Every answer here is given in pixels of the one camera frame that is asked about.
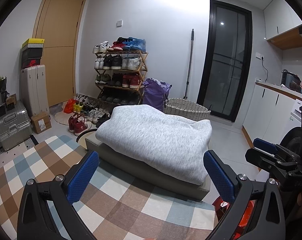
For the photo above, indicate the small black box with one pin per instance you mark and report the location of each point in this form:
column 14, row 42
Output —
column 1, row 110

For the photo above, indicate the light grey hoodie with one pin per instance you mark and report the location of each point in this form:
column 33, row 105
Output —
column 156, row 140

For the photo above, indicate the beige suitcase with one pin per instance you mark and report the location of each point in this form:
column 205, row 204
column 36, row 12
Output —
column 34, row 90

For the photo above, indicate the dark wrapped bouquet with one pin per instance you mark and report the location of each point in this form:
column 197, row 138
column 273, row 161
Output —
column 0, row 85

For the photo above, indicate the round doormat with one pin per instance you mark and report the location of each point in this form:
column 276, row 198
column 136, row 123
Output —
column 60, row 116

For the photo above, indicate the black and red shoe box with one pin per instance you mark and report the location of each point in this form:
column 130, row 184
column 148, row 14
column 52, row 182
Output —
column 31, row 62

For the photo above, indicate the white base cabinet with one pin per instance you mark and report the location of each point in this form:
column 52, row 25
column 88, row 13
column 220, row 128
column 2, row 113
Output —
column 263, row 110

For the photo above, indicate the white wall cabinet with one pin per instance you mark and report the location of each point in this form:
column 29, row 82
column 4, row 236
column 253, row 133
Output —
column 281, row 20

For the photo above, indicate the red high-top sneakers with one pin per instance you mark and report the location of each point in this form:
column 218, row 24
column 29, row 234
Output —
column 78, row 125

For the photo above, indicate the wooden door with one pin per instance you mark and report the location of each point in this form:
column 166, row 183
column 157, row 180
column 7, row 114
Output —
column 60, row 50

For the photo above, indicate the mop pole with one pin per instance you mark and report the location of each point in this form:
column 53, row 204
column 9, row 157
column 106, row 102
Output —
column 189, row 65

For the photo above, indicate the cluster of loose shoes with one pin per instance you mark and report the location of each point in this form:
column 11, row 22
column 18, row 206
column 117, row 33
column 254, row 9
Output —
column 95, row 112

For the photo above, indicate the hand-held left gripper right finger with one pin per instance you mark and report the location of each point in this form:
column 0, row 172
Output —
column 218, row 177

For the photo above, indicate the wooden shoe rack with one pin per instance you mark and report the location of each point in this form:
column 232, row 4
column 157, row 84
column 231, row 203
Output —
column 120, row 72

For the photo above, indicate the black framed glass door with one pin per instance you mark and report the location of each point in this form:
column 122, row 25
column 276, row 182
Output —
column 226, row 62

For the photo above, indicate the yellow shoes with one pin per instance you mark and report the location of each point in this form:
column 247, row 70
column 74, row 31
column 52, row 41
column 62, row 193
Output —
column 77, row 107

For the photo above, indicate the white wall socket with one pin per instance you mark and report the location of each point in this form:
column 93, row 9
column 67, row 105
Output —
column 260, row 56

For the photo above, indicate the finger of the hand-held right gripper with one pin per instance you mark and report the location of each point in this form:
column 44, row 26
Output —
column 258, row 158
column 263, row 144

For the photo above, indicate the red plastic basin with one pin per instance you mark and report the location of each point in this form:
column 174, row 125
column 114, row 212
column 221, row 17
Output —
column 243, row 217

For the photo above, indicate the white light switch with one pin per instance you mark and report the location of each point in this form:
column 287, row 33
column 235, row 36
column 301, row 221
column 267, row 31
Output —
column 119, row 23

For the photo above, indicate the small sealed cardboard box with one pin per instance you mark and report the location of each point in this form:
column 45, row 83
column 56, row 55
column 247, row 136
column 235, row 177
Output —
column 41, row 123

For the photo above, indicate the small brown box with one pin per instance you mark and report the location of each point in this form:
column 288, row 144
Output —
column 11, row 102

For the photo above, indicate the grey ottoman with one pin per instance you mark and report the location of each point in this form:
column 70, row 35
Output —
column 146, row 175

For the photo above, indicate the wicker basket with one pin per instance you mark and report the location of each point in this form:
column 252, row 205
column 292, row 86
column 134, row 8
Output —
column 188, row 108

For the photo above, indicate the purple bag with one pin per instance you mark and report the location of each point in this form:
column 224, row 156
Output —
column 154, row 95

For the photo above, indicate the checkered mat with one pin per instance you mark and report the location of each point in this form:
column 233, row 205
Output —
column 40, row 160

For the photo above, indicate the silver suitcase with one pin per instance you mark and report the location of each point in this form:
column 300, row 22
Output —
column 13, row 127

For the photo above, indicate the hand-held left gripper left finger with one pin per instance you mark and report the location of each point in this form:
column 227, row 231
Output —
column 82, row 177

